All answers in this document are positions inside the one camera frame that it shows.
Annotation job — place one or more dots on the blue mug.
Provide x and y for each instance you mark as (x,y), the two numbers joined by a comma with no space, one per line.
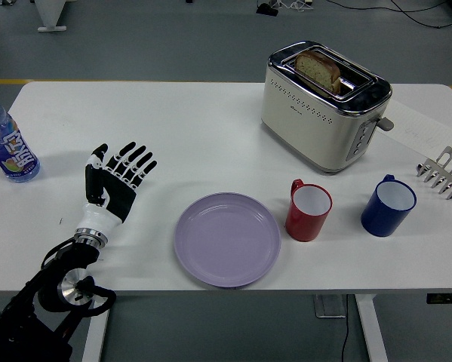
(388,209)

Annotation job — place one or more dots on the bread slice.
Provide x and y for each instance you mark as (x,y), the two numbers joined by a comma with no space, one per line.
(319,71)

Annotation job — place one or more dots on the white machine base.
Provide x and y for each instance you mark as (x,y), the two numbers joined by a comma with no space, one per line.
(49,15)

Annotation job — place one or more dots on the cream and chrome toaster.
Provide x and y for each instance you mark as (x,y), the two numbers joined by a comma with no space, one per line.
(323,120)

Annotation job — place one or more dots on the black power adapter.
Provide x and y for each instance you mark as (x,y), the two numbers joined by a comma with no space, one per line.
(266,9)

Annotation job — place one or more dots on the lilac round plate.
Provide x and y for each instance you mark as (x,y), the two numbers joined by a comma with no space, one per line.
(227,239)

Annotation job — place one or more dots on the silver metal tongs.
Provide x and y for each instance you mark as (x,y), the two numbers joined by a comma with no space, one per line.
(445,173)

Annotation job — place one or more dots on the grey floor socket box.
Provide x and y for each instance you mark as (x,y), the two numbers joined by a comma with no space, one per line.
(329,305)

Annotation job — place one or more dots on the white table leg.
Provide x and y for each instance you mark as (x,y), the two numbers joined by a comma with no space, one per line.
(371,328)
(99,335)

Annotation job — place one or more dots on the black table control panel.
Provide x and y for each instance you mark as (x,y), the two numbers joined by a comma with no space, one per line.
(446,298)

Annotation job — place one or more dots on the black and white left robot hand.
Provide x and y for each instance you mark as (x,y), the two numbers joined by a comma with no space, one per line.
(114,190)

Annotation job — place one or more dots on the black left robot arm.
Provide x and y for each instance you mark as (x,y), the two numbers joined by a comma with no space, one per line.
(48,298)

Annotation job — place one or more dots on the red mug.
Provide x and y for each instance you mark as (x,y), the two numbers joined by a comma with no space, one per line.
(308,215)

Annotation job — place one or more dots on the white paper sheet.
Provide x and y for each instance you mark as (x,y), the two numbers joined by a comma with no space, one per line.
(422,128)

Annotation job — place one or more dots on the blue drink bottle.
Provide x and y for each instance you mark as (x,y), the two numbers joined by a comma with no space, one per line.
(7,147)

